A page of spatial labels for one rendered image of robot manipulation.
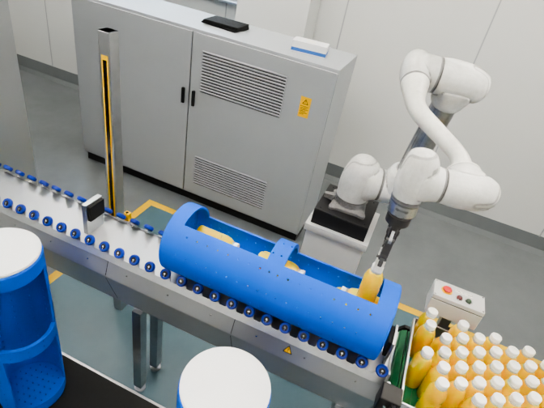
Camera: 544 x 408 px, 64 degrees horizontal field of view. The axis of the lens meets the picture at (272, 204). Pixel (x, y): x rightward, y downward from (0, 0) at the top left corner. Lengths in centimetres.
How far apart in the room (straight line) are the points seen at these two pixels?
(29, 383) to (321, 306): 157
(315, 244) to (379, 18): 243
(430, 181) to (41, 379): 204
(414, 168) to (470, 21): 287
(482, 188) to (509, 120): 292
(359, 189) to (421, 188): 81
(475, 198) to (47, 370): 212
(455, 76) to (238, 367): 124
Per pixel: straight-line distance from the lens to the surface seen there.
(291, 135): 314
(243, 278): 156
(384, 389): 160
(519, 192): 450
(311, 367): 174
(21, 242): 191
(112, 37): 204
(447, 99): 176
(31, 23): 631
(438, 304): 189
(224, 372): 145
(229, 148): 341
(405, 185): 128
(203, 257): 160
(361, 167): 202
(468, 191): 131
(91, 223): 205
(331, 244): 217
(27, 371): 260
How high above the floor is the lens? 224
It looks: 34 degrees down
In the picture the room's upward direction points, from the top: 12 degrees clockwise
